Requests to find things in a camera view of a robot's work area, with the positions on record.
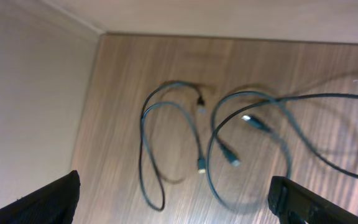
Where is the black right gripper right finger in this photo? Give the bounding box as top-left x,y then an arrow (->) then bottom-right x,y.
267,176 -> 358,224

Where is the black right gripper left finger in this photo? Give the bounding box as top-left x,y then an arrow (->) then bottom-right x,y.
0,170 -> 81,224

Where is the black USB cable dark plug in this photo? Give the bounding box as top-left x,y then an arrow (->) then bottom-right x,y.
138,81 -> 206,212

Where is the black USB cable white plug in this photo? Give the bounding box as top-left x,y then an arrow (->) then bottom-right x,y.
205,91 -> 293,213

